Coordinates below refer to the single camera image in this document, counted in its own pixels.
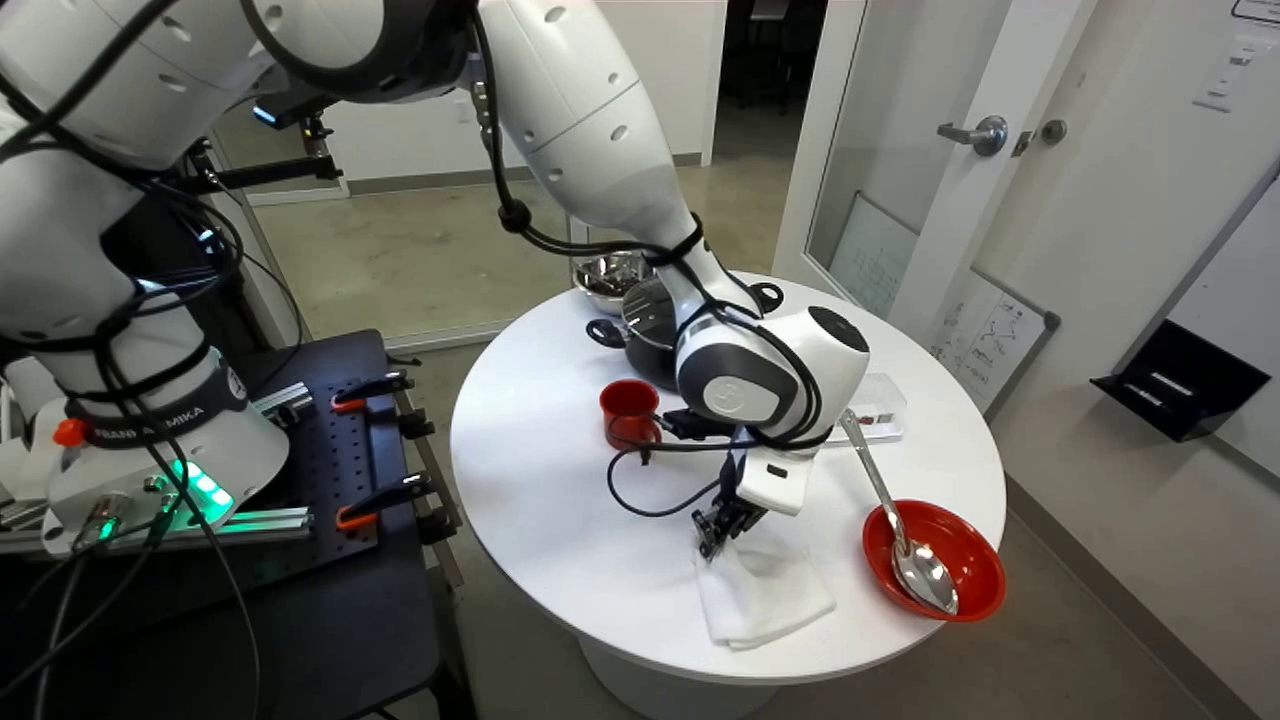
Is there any black wall file holder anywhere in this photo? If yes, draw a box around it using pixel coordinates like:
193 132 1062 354
1087 315 1275 448

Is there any red metal cup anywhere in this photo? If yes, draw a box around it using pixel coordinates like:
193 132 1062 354
595 378 667 456

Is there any orange black bar clamp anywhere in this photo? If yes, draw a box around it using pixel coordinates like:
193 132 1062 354
330 471 441 539
329 368 420 420

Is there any black cooking pot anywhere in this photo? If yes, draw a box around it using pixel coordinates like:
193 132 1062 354
583 275 791 393

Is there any small leaning whiteboard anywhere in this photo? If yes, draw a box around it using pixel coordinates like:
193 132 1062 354
933 268 1062 416

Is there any metal serving spoon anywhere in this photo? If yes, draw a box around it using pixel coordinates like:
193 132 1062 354
834 407 962 619

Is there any black stand-mounted camera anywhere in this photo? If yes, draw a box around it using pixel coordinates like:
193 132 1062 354
246 63 340 135

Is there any short aluminium rail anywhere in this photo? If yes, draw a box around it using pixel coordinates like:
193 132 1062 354
243 381 318 429

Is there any black robot workbench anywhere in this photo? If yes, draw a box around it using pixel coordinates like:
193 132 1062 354
0 328 479 720

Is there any white towel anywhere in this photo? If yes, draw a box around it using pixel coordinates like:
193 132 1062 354
693 533 838 658

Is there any black camera stand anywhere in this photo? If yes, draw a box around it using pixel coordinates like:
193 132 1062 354
113 123 352 362

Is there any red plastic bowl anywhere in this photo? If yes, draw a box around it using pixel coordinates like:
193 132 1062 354
859 502 1010 627

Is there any white door with glass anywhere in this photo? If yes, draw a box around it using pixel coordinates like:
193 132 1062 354
771 0 1112 362

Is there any white light switch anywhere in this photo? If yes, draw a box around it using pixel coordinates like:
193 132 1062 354
1190 44 1259 119

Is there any silver door lever handle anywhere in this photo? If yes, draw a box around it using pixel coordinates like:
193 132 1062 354
937 114 1010 163

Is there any black glass pot lid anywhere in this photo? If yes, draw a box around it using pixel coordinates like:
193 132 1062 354
621 275 678 349

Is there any small silver door knob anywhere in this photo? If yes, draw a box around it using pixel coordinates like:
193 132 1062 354
1010 117 1071 162

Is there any long aluminium rail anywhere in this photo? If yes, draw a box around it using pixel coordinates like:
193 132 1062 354
0 502 318 559

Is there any orange knob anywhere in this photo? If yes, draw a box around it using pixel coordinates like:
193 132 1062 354
53 414 96 456

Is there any stainless steel bowl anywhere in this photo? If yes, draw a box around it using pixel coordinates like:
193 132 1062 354
573 249 659 315

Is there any white table pedestal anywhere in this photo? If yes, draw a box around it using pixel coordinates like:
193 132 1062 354
573 635 771 720

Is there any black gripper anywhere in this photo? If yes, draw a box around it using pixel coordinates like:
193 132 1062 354
693 456 771 565

